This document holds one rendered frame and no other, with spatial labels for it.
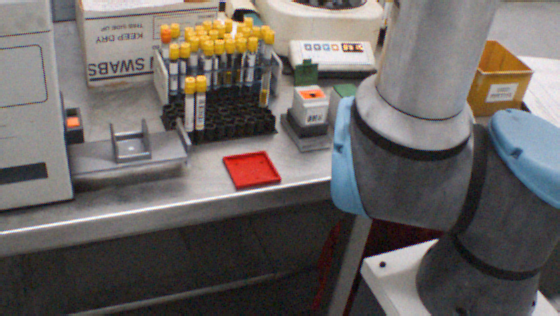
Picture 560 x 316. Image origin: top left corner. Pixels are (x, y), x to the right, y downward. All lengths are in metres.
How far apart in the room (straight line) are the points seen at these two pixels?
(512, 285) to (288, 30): 0.66
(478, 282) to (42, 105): 0.54
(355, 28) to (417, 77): 0.65
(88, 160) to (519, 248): 0.56
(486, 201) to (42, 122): 0.51
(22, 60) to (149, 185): 0.27
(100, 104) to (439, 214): 0.63
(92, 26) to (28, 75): 0.32
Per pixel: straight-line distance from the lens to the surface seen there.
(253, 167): 0.84
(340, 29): 1.11
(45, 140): 0.72
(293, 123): 0.90
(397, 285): 0.69
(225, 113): 0.91
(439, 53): 0.46
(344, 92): 0.93
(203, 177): 0.82
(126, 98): 0.99
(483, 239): 0.59
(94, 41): 0.99
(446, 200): 0.54
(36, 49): 0.66
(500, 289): 0.63
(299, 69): 0.89
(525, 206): 0.56
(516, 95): 1.14
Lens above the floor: 1.40
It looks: 38 degrees down
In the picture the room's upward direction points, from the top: 8 degrees clockwise
